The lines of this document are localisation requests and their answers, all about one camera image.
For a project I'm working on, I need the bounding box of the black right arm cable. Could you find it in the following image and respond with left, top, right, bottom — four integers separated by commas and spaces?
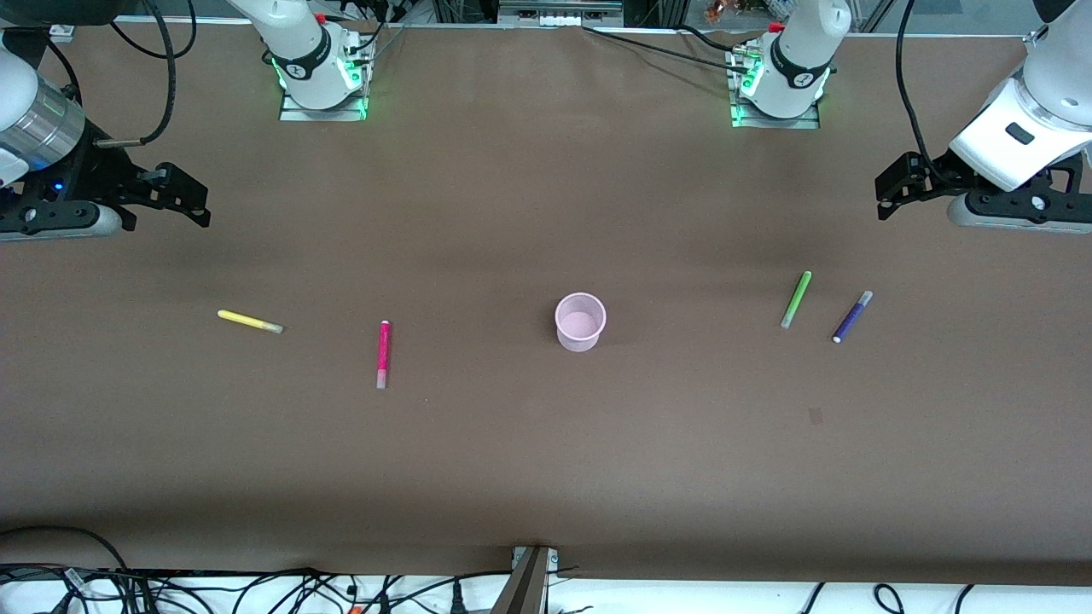
96, 0, 197, 148

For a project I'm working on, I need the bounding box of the metal table bracket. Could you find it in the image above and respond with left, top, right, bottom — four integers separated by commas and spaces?
491, 545, 561, 614

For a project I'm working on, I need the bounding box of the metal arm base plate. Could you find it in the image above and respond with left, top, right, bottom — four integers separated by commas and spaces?
279, 49, 370, 123
729, 47, 822, 130

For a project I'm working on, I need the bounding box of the green pen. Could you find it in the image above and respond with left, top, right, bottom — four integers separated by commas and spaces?
780, 270, 813, 330

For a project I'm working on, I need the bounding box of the black looped cable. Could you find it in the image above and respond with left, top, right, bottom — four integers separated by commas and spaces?
0, 525, 131, 575

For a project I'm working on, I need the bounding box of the long black cable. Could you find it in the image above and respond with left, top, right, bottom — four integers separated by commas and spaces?
582, 25, 745, 77

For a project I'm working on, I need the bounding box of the purple pen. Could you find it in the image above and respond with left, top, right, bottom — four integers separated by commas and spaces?
832, 290, 874, 345

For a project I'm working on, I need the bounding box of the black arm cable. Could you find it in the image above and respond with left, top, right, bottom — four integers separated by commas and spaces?
894, 0, 950, 185
96, 0, 197, 148

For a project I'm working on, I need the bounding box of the yellow pen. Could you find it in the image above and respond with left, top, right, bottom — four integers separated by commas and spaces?
217, 309, 285, 335

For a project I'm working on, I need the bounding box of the pink cup pen holder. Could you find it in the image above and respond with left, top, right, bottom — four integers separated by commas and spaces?
555, 293, 607, 353

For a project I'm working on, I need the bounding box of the brown table cover mat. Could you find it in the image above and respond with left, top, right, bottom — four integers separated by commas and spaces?
0, 21, 1092, 589

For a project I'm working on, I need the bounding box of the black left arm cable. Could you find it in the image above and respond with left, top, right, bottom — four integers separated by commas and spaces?
894, 0, 950, 185

